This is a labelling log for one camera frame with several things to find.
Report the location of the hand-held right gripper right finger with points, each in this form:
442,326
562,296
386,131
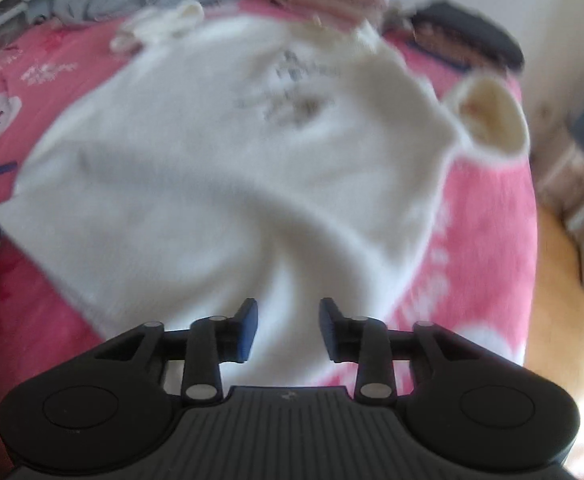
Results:
328,332

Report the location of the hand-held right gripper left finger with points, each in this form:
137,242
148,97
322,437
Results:
248,332

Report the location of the white fluffy sweater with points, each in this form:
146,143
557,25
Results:
221,160

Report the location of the pink floral blanket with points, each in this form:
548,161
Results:
31,90

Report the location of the white water dispenser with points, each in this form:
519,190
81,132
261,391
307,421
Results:
572,195

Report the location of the black folded garment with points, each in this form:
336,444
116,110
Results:
467,30

